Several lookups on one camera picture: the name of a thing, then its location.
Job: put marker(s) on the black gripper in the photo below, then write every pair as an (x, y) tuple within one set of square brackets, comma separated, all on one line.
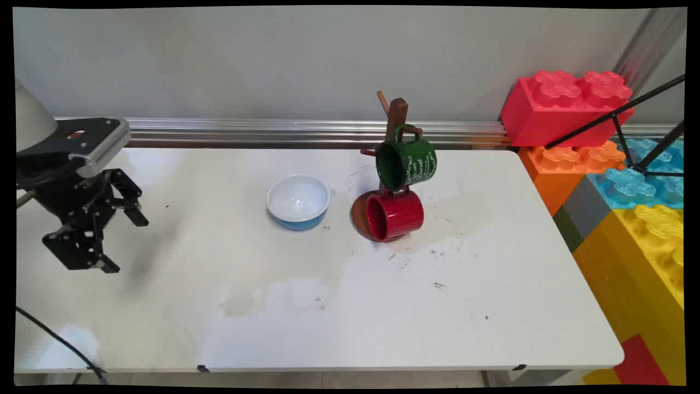
[(68, 194)]

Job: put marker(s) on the green mug with white print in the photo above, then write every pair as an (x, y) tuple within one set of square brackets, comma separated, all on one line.
[(418, 164)]

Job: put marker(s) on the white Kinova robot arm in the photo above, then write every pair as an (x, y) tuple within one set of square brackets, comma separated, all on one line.
[(34, 117)]

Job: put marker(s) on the white and blue bowl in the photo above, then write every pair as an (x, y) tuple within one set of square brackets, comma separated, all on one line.
[(298, 200)]

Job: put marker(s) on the red mug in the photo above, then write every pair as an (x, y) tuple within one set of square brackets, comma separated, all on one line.
[(404, 214)]

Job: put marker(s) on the brown wooden mug tree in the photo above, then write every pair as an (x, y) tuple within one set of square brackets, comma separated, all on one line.
[(396, 112)]

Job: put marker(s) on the orange giant building block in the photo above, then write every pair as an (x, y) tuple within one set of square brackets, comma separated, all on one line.
[(552, 175)]

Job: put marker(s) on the large red building block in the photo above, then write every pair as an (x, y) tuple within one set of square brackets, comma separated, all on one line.
[(547, 117)]

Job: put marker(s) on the dark green giant building block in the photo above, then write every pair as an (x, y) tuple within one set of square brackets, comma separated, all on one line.
[(569, 230)]

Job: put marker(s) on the grey giant building block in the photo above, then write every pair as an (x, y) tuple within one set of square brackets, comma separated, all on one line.
[(588, 210)]

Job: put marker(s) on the cyan giant building block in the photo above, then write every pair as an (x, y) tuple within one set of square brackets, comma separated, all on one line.
[(629, 186)]

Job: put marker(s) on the yellow giant building block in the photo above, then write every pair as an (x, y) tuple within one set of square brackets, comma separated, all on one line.
[(640, 273)]

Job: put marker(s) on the small red building block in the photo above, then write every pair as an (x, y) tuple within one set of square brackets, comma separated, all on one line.
[(642, 364)]

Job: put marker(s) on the black silver wrist camera module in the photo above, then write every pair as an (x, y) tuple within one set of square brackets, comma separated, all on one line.
[(95, 139)]

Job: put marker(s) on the aluminium rail along wall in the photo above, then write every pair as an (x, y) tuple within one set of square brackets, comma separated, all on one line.
[(273, 131)]

